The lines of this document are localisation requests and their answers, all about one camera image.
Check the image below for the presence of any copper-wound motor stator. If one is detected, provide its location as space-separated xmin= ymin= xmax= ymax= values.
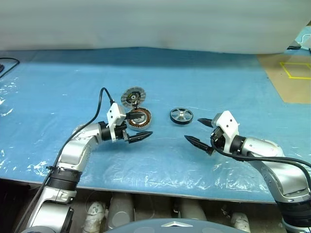
xmin=127 ymin=108 xmax=152 ymax=132

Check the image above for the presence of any white foam backdrop sheet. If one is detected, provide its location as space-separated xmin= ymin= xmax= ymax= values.
xmin=0 ymin=0 xmax=311 ymax=54

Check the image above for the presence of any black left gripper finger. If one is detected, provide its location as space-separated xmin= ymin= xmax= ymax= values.
xmin=128 ymin=131 xmax=154 ymax=144
xmin=125 ymin=112 xmax=144 ymax=121

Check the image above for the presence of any silver toothed motor rotor disc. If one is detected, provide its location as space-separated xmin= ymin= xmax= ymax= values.
xmin=121 ymin=86 xmax=147 ymax=108

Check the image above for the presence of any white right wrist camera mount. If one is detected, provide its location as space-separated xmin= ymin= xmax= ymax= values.
xmin=210 ymin=110 xmax=241 ymax=155

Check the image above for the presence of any white robot foot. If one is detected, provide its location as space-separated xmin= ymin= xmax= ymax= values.
xmin=84 ymin=200 xmax=109 ymax=233
xmin=229 ymin=212 xmax=251 ymax=233

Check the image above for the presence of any grey rounded robot leg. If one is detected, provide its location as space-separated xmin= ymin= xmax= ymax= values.
xmin=108 ymin=193 xmax=136 ymax=230
xmin=178 ymin=198 xmax=207 ymax=221

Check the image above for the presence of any thin black cable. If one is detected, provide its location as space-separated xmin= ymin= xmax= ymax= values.
xmin=0 ymin=57 xmax=20 ymax=79

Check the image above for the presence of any white background cable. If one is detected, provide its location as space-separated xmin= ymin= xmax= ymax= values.
xmin=298 ymin=33 xmax=311 ymax=46

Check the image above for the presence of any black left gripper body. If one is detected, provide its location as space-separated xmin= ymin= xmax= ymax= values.
xmin=114 ymin=122 xmax=132 ymax=144

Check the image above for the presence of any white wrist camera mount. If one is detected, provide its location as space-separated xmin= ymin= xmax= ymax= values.
xmin=210 ymin=110 xmax=241 ymax=155
xmin=106 ymin=102 xmax=127 ymax=143

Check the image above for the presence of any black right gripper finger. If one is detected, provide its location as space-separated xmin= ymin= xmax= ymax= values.
xmin=184 ymin=135 xmax=216 ymax=156
xmin=197 ymin=118 xmax=214 ymax=127

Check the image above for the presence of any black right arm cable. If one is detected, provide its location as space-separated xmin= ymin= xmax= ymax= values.
xmin=210 ymin=137 xmax=311 ymax=180

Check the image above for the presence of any blue plastic table sheet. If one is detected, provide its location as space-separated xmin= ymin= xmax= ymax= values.
xmin=0 ymin=47 xmax=311 ymax=203

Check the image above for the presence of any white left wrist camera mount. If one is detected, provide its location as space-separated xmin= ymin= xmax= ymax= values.
xmin=106 ymin=102 xmax=127 ymax=143

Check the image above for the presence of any brown cardboard board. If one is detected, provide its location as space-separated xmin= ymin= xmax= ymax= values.
xmin=257 ymin=53 xmax=311 ymax=104

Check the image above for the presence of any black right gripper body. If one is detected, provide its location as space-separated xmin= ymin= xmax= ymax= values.
xmin=209 ymin=127 xmax=226 ymax=152

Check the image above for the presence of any grey robot torso with logo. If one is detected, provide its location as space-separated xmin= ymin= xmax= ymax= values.
xmin=104 ymin=217 xmax=252 ymax=233

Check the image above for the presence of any black spoked motor cap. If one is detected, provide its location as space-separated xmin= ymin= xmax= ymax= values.
xmin=169 ymin=107 xmax=194 ymax=126

